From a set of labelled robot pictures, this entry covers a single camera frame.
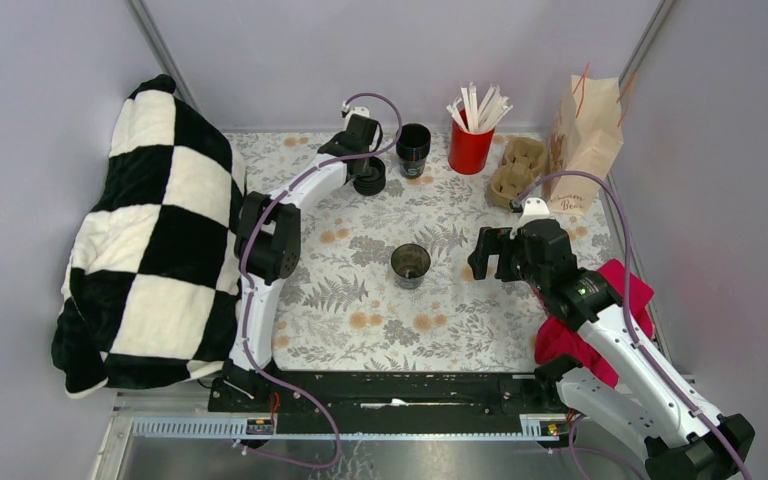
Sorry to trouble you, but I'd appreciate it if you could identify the stack of black cups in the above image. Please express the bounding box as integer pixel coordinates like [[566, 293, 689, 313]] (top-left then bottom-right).
[[396, 123, 431, 179]]

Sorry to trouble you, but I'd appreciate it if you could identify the single black coffee cup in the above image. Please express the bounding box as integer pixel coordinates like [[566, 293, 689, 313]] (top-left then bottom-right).
[[390, 243, 431, 290]]

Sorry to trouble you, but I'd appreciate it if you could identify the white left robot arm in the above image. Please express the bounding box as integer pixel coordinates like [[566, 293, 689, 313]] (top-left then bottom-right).
[[208, 107, 386, 412]]

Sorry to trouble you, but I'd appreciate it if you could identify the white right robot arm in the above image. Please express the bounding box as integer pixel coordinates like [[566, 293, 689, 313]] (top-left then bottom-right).
[[468, 219, 755, 479]]

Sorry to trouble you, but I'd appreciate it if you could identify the crumpled magenta cloth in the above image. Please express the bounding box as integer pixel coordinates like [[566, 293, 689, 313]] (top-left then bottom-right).
[[534, 258, 655, 388]]

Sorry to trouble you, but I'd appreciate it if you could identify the brown cardboard cup carrier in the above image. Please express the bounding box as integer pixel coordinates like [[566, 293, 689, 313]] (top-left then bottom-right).
[[488, 137, 548, 210]]

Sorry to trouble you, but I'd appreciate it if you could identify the red cup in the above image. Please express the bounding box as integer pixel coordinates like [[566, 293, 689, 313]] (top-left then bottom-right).
[[448, 120, 495, 175]]

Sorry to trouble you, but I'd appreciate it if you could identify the tan paper bag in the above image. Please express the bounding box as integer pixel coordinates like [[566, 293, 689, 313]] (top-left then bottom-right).
[[542, 71, 636, 215]]

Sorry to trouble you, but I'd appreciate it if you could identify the white wrapped straws bundle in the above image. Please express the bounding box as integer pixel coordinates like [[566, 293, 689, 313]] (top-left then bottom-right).
[[446, 82, 513, 135]]

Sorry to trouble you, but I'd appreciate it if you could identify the black white checkered blanket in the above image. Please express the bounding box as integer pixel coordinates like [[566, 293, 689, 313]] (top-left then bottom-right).
[[51, 74, 246, 399]]

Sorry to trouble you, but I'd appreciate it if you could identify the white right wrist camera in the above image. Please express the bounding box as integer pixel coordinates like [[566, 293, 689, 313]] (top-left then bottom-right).
[[514, 197, 551, 231]]

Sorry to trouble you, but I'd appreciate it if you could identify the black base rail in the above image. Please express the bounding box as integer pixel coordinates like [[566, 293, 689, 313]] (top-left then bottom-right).
[[207, 370, 567, 438]]

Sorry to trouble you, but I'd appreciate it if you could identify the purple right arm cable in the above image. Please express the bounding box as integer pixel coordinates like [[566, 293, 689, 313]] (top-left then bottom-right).
[[513, 170, 756, 480]]

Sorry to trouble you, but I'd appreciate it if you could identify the aluminium front frame rail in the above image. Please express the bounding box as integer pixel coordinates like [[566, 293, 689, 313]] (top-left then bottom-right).
[[90, 389, 577, 479]]

